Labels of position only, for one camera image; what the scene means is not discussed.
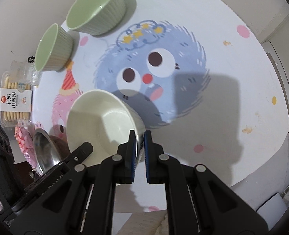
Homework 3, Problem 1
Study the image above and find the cream ribbed bowl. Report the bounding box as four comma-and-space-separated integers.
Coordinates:
66, 90, 145, 186

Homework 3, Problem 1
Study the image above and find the pink marshmallow bag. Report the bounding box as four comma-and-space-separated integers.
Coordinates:
14, 125, 37, 162

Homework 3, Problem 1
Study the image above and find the small steel bowl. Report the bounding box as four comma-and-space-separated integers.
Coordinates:
33, 128, 70, 177

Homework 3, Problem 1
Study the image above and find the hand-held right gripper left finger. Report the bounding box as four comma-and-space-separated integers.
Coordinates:
12, 130, 138, 235

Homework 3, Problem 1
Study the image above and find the green ribbed bowl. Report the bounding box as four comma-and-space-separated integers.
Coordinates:
35, 23, 74, 72
65, 0, 126, 36

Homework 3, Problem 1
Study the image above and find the black box device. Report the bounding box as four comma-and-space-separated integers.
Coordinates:
0, 118, 15, 201

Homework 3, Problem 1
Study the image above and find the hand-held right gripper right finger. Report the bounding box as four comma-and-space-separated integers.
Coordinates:
144, 130, 268, 235

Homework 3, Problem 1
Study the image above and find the clear biscuit tray white label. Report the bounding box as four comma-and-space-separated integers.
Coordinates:
0, 70, 34, 127

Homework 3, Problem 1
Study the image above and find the clear plastic cup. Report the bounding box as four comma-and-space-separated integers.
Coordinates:
10, 60, 42, 87

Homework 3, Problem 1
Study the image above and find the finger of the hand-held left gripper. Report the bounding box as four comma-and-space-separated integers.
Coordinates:
59, 142, 94, 167

